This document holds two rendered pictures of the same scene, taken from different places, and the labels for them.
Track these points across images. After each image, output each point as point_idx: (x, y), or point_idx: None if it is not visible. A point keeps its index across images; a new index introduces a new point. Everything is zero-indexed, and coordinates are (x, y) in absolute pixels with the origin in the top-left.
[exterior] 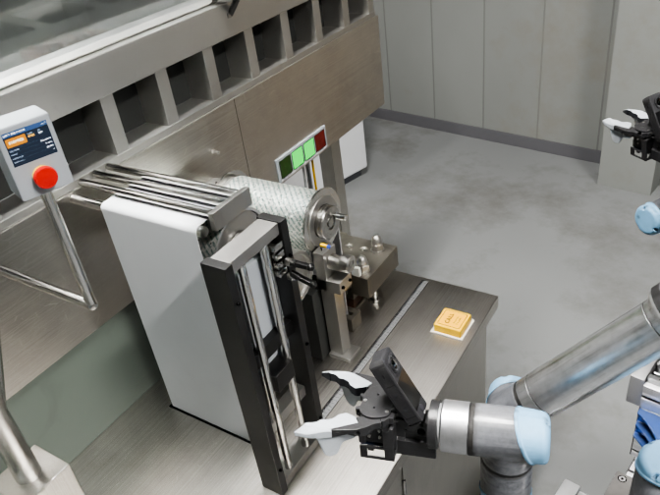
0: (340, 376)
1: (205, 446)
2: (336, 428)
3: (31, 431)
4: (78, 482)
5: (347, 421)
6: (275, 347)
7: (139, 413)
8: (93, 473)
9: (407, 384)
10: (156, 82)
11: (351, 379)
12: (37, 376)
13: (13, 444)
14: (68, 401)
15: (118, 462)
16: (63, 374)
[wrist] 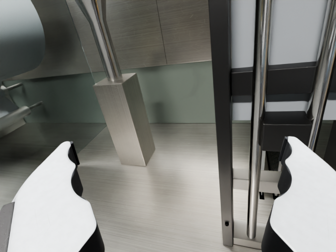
0: (293, 161)
1: (237, 167)
2: (4, 214)
3: (180, 91)
4: (126, 100)
5: (30, 246)
6: (295, 85)
7: (238, 128)
8: (191, 132)
9: None
10: None
11: (308, 194)
12: (193, 63)
13: (99, 47)
14: (204, 90)
15: (203, 137)
16: (207, 72)
